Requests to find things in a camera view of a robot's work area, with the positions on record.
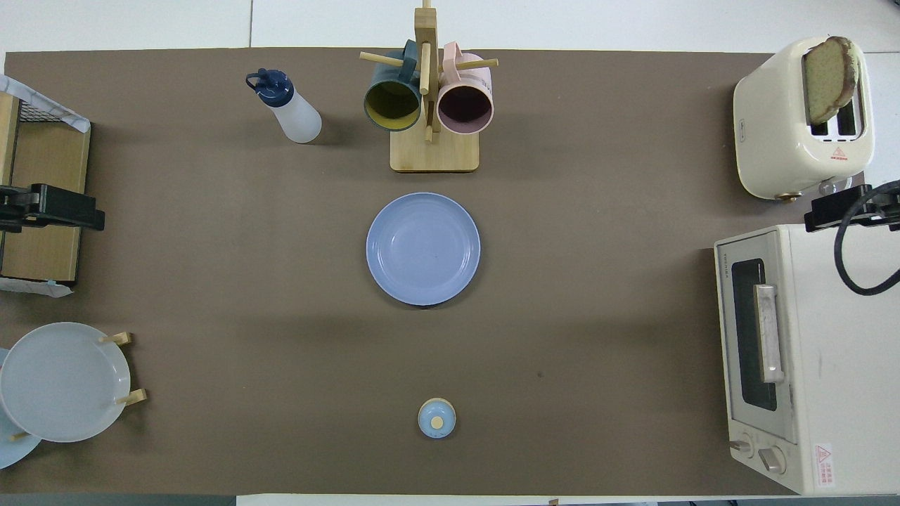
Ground brown table mat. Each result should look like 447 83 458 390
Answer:
0 48 867 496

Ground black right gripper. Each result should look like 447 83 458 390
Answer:
805 184 900 233

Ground white toaster oven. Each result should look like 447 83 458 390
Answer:
714 223 900 496

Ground cream toaster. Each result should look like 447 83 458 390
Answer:
733 37 876 202

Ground periwinkle blue plate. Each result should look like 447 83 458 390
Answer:
366 192 482 307

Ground dark teal mug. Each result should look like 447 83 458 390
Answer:
363 39 423 133

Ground patterned white cloth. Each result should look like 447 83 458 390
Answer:
0 74 92 134

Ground pink mug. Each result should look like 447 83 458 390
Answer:
436 41 495 136

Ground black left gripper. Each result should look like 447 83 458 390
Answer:
0 184 106 233

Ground bread slice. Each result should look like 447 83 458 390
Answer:
804 35 859 127

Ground wooden mug tree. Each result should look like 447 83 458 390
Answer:
359 0 500 174

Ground wooden plate rack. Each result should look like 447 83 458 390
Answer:
8 332 148 443

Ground small blue round lid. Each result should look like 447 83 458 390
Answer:
418 397 457 440

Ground pale grey plate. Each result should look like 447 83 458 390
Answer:
0 322 132 443

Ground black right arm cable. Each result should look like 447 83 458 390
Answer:
835 181 900 297

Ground squeeze bottle with navy cap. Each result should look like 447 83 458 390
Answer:
245 68 323 144

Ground light blue plate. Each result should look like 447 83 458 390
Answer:
0 348 43 470

